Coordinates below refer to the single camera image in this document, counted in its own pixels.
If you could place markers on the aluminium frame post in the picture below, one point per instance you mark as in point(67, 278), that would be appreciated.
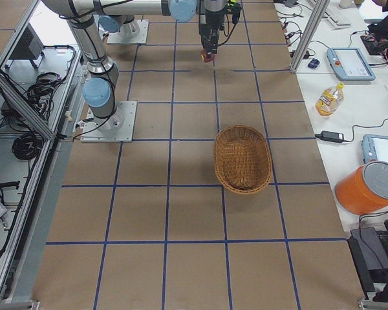
point(311, 27)

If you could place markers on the dark blue pouch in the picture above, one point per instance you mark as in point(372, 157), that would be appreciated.
point(313, 64)

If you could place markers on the black power adapter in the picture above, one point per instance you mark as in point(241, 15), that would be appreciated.
point(329, 136)

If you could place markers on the yellow drink bottle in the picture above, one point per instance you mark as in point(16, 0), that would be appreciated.
point(330, 100)

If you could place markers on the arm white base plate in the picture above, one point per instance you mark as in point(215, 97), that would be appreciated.
point(131, 33)
point(118, 128)

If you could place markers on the red apple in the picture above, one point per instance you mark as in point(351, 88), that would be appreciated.
point(206, 56)

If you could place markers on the blue teach pendant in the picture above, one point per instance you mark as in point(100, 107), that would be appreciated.
point(349, 64)
point(374, 147)

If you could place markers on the orange round container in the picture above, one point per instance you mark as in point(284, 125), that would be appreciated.
point(365, 190)

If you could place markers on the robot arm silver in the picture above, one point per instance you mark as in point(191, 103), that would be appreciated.
point(99, 90)
point(80, 16)

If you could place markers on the woven wicker basket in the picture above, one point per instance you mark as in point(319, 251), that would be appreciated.
point(242, 160)

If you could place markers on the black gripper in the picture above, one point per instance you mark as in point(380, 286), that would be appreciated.
point(210, 23)

